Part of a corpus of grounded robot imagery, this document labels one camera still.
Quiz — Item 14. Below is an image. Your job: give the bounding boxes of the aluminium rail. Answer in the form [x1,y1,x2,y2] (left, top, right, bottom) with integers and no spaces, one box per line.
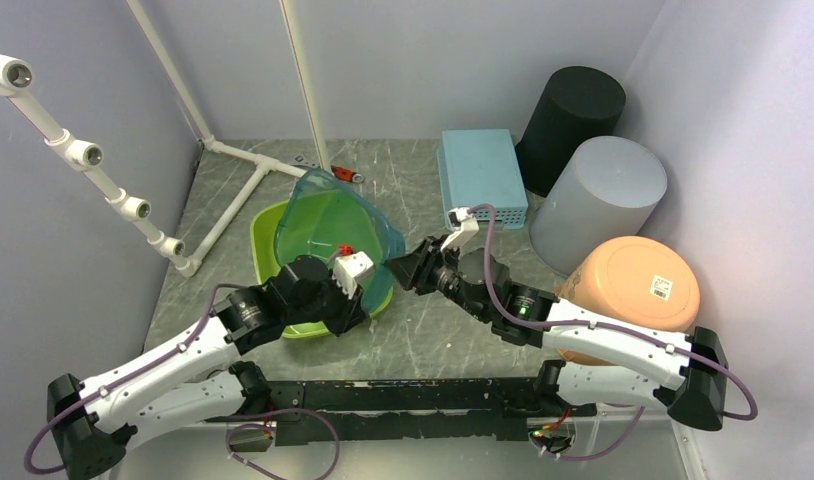
[115,377,690,432]

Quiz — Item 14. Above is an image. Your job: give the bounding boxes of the white pvc pipe frame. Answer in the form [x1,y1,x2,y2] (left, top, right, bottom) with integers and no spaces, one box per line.
[0,1,307,278]

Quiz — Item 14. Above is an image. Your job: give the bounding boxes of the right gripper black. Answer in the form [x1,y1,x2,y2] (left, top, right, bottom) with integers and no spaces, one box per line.
[384,235,489,322]

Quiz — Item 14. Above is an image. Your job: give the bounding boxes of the orange plastic bucket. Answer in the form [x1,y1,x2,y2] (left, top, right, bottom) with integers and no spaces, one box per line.
[554,236,700,332]

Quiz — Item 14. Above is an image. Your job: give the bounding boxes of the dark green plastic basket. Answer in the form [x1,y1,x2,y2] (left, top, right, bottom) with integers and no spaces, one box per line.
[273,169,405,316]

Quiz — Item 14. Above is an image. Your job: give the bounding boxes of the small red clip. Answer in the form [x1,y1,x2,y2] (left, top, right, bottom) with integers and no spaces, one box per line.
[331,165,365,184]

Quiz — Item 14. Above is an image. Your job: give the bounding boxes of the grey plastic bucket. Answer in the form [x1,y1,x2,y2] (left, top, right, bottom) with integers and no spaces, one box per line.
[528,136,668,276]

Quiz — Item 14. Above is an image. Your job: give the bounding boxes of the light blue plastic basket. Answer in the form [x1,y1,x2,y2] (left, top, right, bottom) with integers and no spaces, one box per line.
[437,129,528,230]

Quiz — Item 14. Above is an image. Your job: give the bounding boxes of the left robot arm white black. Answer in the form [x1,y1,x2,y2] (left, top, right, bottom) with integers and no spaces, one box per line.
[47,252,375,479]

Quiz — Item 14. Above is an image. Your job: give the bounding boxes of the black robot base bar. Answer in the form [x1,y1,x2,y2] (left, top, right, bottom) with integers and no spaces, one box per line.
[228,361,597,446]

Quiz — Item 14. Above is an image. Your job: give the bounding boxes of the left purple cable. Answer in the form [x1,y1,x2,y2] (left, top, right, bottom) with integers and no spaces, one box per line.
[23,284,249,476]

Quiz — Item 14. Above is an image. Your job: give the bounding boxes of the black plastic bucket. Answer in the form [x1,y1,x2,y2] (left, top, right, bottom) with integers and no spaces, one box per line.
[515,65,626,197]

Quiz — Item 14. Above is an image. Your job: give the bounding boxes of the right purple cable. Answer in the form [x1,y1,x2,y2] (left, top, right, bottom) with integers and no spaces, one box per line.
[469,203,759,423]

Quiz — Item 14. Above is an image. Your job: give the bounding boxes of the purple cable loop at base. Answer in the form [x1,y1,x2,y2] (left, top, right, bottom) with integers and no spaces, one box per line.
[224,407,342,480]

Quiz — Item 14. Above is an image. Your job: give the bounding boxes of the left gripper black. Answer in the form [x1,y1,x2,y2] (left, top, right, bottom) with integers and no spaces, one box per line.
[285,268,369,336]

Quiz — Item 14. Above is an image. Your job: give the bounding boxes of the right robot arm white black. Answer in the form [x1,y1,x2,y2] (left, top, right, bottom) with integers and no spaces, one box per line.
[384,237,728,431]

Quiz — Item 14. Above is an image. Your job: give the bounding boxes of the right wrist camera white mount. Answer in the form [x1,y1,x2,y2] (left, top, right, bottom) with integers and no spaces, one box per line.
[441,207,480,251]

